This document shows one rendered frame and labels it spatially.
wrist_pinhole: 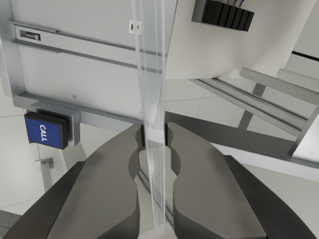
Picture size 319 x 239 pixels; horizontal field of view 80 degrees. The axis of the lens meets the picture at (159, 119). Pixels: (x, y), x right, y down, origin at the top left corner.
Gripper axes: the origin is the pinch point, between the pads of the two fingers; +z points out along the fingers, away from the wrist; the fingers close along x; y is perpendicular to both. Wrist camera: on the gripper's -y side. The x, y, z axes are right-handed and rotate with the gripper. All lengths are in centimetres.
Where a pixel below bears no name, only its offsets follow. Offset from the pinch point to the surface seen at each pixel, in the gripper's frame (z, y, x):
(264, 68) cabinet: 65, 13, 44
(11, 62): 14.2, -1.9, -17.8
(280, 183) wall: 124, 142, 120
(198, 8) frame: 41.0, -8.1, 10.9
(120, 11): 12.6, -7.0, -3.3
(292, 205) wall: 109, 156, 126
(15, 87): 14.1, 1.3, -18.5
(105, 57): 13.0, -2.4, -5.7
